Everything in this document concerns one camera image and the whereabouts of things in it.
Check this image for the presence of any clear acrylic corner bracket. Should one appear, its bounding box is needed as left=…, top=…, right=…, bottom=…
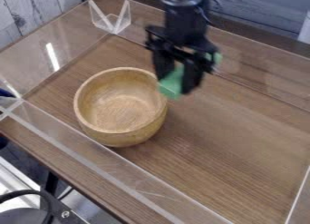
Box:
left=88, top=0, right=130, bottom=34

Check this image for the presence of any green rectangular block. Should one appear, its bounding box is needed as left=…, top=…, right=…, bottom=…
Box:
left=158, top=53, right=221, bottom=99

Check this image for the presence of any blue object at left edge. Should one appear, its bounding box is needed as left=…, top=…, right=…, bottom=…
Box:
left=0, top=88, right=14, bottom=98

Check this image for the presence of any black cable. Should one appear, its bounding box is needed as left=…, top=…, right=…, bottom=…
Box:
left=0, top=190, right=58, bottom=224

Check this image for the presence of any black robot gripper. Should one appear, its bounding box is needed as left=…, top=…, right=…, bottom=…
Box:
left=145, top=25, right=219, bottom=94

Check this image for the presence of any brown wooden bowl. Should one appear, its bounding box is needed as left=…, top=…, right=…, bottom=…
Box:
left=72, top=67, right=168, bottom=148

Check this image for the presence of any black metal table leg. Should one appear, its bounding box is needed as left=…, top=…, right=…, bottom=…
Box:
left=45, top=172, right=58, bottom=195

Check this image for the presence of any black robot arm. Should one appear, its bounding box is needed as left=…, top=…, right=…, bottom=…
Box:
left=145, top=0, right=221, bottom=99

